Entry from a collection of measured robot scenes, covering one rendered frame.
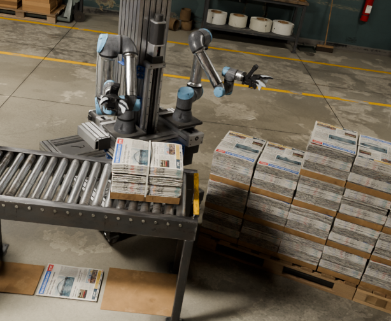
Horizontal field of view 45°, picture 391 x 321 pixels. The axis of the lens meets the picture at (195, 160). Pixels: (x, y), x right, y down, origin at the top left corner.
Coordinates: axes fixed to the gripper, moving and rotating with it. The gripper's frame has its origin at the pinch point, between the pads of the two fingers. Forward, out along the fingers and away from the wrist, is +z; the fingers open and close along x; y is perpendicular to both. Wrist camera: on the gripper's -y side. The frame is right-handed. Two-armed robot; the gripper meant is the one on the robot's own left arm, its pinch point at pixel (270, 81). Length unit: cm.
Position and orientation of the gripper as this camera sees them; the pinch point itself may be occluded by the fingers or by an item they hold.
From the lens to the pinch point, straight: 336.9
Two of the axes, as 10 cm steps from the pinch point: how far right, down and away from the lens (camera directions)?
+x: -4.5, 5.0, -7.4
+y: -0.8, 8.0, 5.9
